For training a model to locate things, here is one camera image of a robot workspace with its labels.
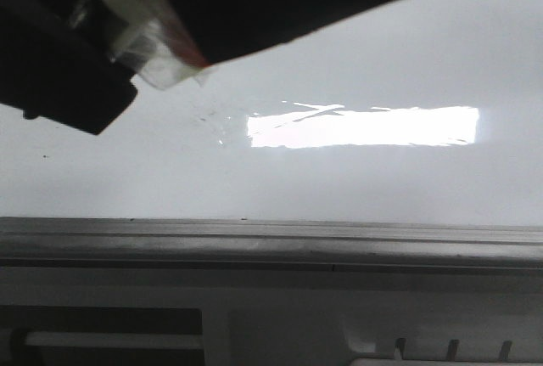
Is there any black white whiteboard marker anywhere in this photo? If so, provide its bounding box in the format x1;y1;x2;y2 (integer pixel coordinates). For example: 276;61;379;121
68;0;173;70

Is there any white whiteboard surface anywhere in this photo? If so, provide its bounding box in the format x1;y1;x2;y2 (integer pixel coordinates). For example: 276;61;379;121
1;0;542;226

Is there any white tray with slots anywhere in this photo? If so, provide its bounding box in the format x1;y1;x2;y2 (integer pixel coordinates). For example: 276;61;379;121
347;313;542;365

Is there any grey aluminium whiteboard frame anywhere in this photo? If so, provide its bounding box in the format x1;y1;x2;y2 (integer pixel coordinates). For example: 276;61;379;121
1;217;542;273

